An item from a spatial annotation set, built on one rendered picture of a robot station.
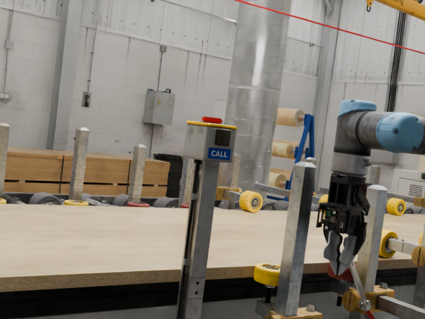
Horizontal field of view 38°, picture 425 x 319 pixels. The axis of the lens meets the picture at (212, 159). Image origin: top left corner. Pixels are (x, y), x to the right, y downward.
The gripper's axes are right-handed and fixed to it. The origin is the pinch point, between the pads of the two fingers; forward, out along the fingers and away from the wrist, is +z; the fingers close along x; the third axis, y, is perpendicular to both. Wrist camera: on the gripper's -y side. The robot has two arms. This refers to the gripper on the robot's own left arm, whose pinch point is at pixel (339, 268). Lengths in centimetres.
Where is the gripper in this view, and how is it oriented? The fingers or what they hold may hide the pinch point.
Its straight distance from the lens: 135.9
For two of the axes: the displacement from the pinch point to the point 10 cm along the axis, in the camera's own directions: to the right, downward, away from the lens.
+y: -5.5, -0.2, -8.3
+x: 8.3, 1.3, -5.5
